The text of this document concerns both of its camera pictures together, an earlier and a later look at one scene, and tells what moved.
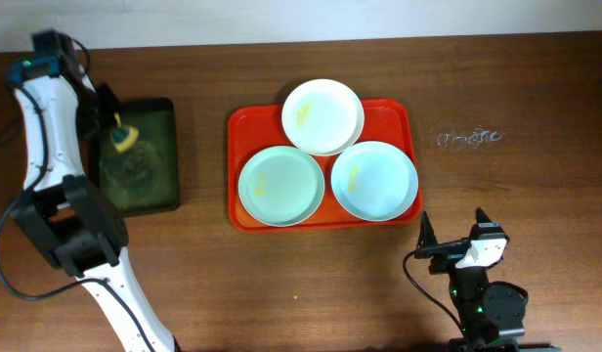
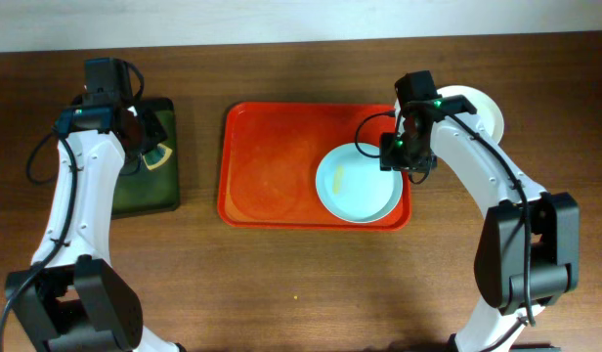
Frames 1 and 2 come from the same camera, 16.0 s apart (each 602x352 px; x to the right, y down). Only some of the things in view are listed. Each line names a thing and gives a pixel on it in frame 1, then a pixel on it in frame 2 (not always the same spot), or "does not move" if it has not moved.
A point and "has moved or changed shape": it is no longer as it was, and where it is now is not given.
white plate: x=322 y=117 to x=486 y=110
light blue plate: x=374 y=181 has moved or changed shape
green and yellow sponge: x=123 y=137 has moved or changed shape
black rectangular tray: x=134 y=158 does not move
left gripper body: x=104 y=105 to x=148 y=130
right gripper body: x=447 y=253 to x=404 y=153
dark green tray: x=146 y=176 does not move
